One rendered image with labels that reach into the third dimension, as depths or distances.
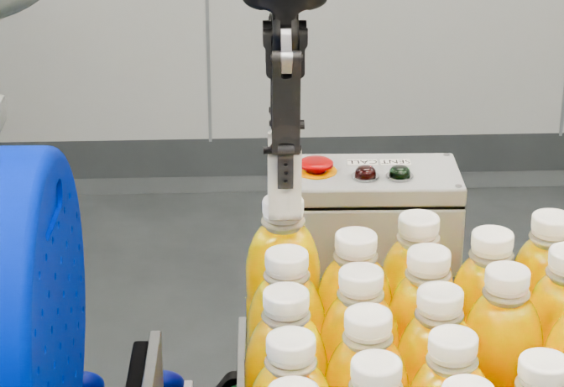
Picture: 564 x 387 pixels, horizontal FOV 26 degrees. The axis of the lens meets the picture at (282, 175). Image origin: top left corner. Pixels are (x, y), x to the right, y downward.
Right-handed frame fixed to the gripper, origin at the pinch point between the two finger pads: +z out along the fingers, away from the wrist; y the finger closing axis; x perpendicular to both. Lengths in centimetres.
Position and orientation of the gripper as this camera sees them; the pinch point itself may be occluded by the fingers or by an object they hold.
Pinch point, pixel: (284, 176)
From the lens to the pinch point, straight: 113.0
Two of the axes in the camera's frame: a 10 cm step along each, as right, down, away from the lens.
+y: 0.2, 3.9, -9.2
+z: 0.0, 9.2, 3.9
